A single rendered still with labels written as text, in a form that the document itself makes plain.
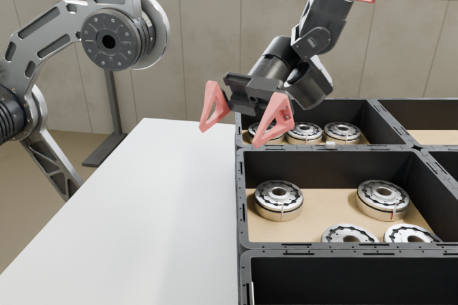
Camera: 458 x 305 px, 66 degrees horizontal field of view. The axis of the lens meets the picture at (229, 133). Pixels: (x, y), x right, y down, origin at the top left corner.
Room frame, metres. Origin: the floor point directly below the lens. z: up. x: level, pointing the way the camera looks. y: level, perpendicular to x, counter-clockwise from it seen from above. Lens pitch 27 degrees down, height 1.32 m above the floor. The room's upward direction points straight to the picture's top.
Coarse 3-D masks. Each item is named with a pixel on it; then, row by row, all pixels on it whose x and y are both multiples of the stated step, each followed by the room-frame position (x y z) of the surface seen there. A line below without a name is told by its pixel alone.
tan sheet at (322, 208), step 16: (304, 192) 0.65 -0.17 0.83; (320, 192) 0.65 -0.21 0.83; (336, 192) 0.65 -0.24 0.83; (352, 192) 0.65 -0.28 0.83; (304, 208) 0.59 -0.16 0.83; (320, 208) 0.59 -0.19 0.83; (336, 208) 0.59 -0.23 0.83; (352, 208) 0.59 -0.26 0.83; (256, 224) 0.55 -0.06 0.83; (272, 224) 0.55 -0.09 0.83; (288, 224) 0.55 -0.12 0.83; (304, 224) 0.55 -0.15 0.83; (320, 224) 0.55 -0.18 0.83; (336, 224) 0.55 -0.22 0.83; (352, 224) 0.55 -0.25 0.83; (368, 224) 0.55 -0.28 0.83; (384, 224) 0.55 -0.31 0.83; (416, 224) 0.55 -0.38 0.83; (256, 240) 0.50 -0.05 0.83; (272, 240) 0.50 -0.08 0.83; (288, 240) 0.50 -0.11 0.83; (304, 240) 0.50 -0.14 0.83
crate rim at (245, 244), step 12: (240, 156) 0.64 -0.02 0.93; (420, 156) 0.64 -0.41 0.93; (240, 168) 0.60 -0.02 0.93; (432, 168) 0.60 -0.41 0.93; (240, 180) 0.55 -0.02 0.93; (444, 180) 0.55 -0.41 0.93; (240, 192) 0.52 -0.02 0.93; (456, 192) 0.52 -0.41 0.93; (240, 204) 0.48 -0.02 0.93; (240, 216) 0.45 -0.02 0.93; (240, 228) 0.42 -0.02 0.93; (240, 240) 0.40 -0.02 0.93; (240, 252) 0.39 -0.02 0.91
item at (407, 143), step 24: (240, 120) 0.82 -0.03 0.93; (384, 120) 0.83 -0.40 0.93; (240, 144) 0.69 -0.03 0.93; (264, 144) 0.69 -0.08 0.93; (288, 144) 0.69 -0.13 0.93; (312, 144) 0.69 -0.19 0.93; (336, 144) 0.69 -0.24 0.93; (360, 144) 0.69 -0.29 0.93; (384, 144) 0.69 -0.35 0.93; (408, 144) 0.69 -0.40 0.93
